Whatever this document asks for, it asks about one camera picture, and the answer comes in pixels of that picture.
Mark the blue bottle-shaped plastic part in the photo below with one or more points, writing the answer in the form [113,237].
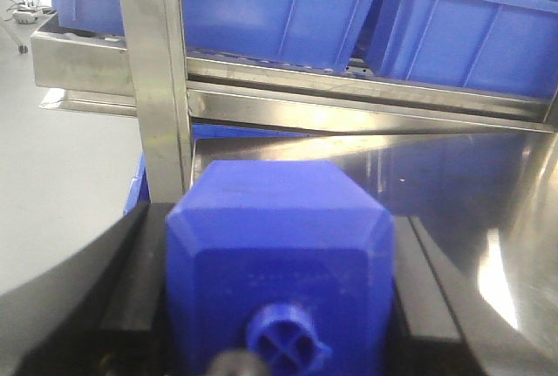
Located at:
[291,260]

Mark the blue bin lower floor level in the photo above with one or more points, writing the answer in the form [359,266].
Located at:
[139,191]

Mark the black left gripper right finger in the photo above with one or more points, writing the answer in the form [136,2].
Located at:
[440,324]

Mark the blue bin upper left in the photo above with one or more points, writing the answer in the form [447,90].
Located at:
[319,34]

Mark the white device on floor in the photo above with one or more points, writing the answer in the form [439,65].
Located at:
[32,15]

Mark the blue bin upper right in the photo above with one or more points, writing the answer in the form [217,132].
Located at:
[506,46]

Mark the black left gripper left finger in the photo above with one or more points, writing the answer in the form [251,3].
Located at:
[98,312]

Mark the stainless steel shelf rack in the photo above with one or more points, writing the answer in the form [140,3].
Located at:
[148,74]

